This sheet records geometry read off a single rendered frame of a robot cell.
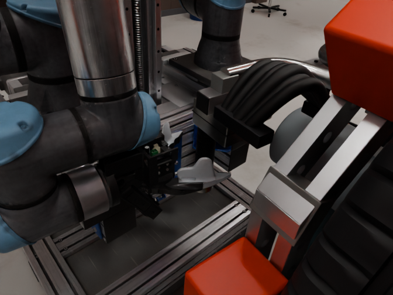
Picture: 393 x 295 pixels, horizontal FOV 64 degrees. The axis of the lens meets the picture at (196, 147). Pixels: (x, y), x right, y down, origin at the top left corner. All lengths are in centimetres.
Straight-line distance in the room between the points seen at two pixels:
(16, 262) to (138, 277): 61
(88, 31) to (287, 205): 28
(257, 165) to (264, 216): 158
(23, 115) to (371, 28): 34
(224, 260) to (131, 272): 79
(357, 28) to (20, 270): 144
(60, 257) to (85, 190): 78
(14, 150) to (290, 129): 43
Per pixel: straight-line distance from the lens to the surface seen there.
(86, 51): 39
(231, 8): 93
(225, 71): 48
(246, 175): 184
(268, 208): 34
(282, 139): 59
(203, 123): 52
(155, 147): 51
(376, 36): 28
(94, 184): 46
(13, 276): 153
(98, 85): 40
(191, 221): 129
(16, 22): 66
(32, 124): 38
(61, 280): 117
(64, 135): 40
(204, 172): 51
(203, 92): 48
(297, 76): 41
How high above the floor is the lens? 119
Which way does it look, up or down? 37 degrees down
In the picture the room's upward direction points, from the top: 4 degrees clockwise
